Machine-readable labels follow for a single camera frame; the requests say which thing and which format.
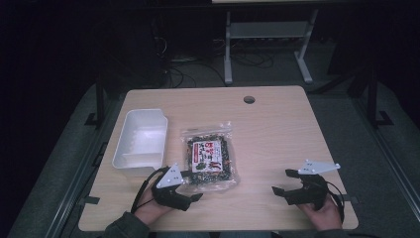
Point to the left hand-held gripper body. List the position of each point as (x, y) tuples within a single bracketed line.
[(169, 195)]

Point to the clear snack packet red label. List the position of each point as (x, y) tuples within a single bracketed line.
[(209, 158)]

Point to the white plastic bin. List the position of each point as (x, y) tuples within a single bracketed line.
[(142, 142)]

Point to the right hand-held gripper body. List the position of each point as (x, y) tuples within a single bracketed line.
[(308, 191)]

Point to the person's right hand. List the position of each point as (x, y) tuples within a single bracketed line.
[(322, 216)]

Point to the black metal stand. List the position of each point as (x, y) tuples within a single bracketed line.
[(373, 99), (100, 105)]

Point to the person's left hand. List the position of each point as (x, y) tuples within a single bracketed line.
[(150, 208)]

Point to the black table edge clip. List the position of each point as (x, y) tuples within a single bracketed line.
[(89, 200), (350, 199)]

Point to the white metal desk frame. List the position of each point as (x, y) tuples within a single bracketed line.
[(269, 31)]

